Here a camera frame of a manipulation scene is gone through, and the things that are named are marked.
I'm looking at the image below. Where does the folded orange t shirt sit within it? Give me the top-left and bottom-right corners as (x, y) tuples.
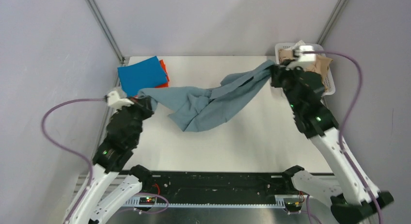
(155, 59), (170, 89)

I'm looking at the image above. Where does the aluminium frame rail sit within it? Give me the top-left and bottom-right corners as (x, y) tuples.
(65, 174), (375, 224)

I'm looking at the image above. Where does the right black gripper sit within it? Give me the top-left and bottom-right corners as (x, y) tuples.
(270, 59), (306, 112)

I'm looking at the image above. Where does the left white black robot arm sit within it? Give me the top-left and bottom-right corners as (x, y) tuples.
(64, 94), (154, 224)

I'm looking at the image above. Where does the white t shirt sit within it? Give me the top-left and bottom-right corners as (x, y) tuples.
(288, 40), (306, 50)

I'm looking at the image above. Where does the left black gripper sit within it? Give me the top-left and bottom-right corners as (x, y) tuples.
(116, 95), (154, 145)

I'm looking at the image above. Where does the beige t shirt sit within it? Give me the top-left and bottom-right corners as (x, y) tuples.
(276, 47), (335, 95)

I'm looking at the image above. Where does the controller board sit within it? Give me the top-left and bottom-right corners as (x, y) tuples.
(284, 202), (303, 214)
(138, 196), (157, 206)

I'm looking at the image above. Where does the grey-blue t shirt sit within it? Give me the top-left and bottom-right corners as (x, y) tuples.
(138, 60), (275, 132)

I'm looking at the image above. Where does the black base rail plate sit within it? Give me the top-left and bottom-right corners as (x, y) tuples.
(90, 164), (349, 206)

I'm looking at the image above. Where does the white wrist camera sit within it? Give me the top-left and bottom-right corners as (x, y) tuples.
(105, 87), (134, 110)
(286, 45), (316, 70)

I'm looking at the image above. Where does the left controller board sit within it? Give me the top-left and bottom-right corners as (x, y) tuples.
(138, 196), (157, 206)

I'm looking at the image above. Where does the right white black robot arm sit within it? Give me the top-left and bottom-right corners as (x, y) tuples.
(269, 65), (394, 224)

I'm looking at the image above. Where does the folded blue t shirt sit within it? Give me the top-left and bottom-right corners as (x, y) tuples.
(117, 56), (169, 96)

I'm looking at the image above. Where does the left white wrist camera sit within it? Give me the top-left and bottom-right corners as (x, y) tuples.
(105, 87), (134, 110)

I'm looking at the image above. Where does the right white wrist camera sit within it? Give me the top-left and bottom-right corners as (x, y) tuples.
(286, 45), (316, 70)

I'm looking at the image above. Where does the right controller board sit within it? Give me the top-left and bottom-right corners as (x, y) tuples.
(284, 202), (303, 214)

